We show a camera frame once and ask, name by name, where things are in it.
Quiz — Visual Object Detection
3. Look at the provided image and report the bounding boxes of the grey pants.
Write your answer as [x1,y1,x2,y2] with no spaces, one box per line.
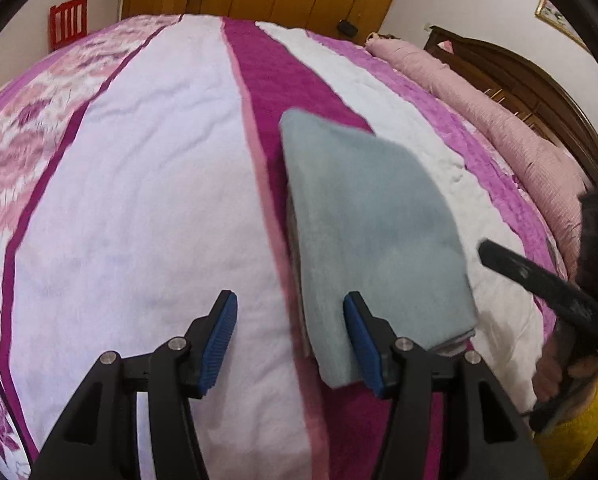
[278,107,480,391]

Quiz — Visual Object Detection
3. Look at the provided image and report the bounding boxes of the gold framed wall picture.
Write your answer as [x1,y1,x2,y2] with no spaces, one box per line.
[535,0,590,53]

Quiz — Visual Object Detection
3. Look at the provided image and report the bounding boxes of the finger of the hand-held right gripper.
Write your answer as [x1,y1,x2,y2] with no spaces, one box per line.
[479,239,574,313]

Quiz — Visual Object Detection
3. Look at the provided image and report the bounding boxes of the person's right hand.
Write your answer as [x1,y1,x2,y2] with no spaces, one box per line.
[534,330,598,403]

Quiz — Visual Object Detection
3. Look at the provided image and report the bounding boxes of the person's right forearm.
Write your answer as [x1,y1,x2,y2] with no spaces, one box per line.
[534,380,598,480]

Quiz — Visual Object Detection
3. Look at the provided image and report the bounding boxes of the dark wooden headboard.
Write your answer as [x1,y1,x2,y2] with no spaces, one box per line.
[424,25,598,186]

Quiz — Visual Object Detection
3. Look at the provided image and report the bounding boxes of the floral pink bedspread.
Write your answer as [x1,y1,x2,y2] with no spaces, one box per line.
[0,14,580,480]

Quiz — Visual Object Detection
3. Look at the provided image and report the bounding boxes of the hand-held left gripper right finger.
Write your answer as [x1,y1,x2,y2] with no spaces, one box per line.
[343,291,547,480]

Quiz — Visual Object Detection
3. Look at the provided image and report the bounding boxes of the rolled pink quilt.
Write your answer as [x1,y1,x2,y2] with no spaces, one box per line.
[365,32,598,281]

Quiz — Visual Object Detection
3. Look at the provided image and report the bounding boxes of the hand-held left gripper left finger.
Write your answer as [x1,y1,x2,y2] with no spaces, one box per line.
[29,290,239,480]

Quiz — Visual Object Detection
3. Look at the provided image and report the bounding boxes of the red wooden chair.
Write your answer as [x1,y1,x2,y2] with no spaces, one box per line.
[49,0,89,51]

